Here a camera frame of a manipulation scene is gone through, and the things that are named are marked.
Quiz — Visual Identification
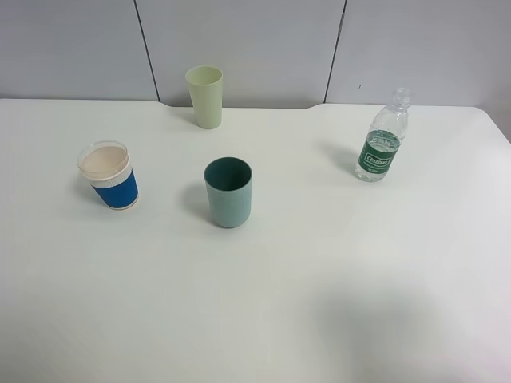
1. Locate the teal plastic cup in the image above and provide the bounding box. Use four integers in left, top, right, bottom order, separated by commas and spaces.
204, 157, 252, 228

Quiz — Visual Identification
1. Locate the clear green label water bottle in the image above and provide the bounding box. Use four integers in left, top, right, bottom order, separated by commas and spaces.
355, 88, 412, 182

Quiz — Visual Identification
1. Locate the pale green tall cup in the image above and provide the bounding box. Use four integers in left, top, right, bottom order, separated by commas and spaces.
185, 65, 223, 129

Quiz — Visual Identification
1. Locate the blue sleeved clear cup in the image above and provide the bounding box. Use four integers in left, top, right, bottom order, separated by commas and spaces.
77, 140, 139, 210

